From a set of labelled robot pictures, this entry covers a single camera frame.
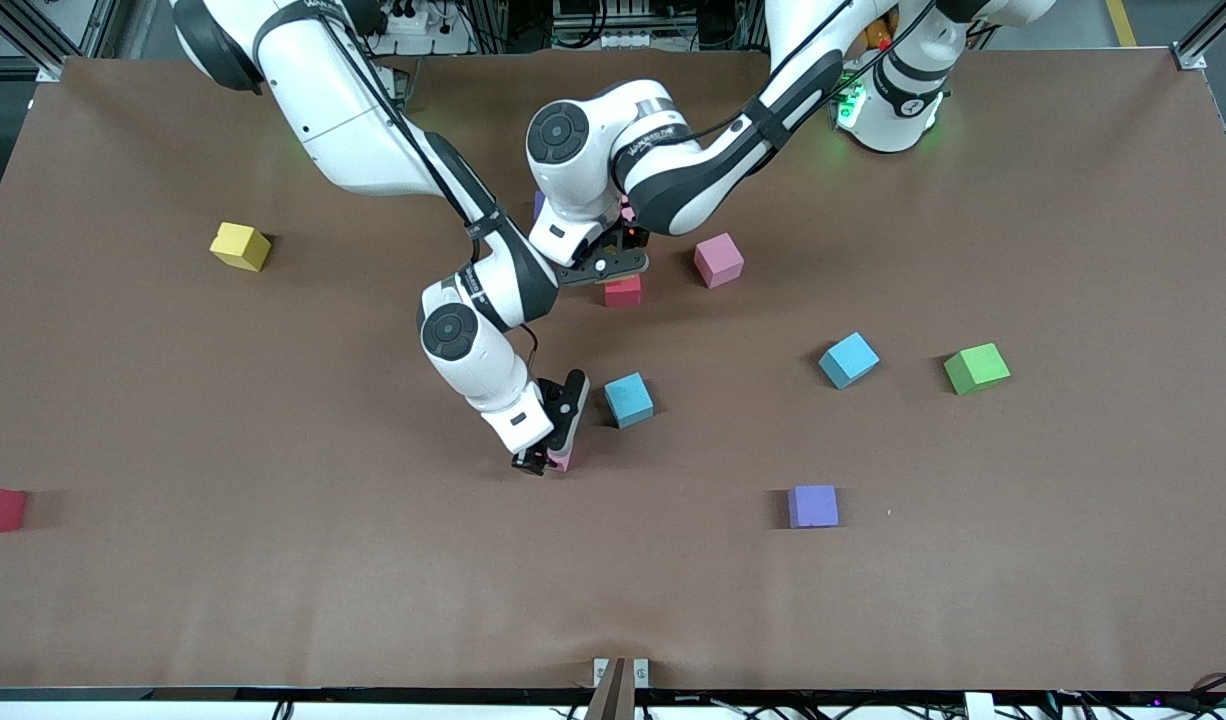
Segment blue foam cube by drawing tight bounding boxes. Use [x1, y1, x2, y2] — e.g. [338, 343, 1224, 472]
[603, 372, 655, 429]
[818, 331, 882, 390]

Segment brown table cover sheet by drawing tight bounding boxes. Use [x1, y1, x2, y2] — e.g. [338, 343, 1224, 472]
[0, 48, 1226, 693]

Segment brown tapered post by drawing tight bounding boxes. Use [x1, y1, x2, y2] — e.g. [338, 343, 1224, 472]
[584, 657, 637, 720]

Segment green foam cube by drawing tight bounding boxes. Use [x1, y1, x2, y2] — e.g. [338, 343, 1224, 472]
[943, 342, 1012, 396]

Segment yellow foam cube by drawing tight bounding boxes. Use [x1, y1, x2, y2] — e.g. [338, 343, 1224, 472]
[209, 221, 273, 273]

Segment white power strip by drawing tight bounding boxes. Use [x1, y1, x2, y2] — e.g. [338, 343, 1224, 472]
[378, 3, 454, 37]
[555, 28, 674, 51]

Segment aluminium frame profile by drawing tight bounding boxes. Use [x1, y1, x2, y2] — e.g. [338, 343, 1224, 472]
[0, 0, 124, 83]
[1170, 0, 1226, 71]

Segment silver metal mounting bracket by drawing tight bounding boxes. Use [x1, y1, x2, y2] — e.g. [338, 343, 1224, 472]
[593, 657, 650, 690]

